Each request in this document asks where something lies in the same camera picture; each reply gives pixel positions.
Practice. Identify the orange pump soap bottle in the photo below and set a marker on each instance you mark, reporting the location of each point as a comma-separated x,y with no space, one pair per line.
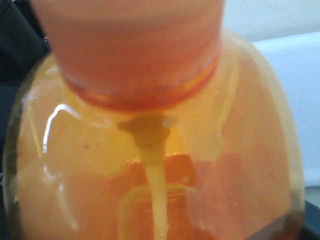
149,121

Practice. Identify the white rectangular plastic tray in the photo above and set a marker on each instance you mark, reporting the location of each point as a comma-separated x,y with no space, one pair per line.
296,60

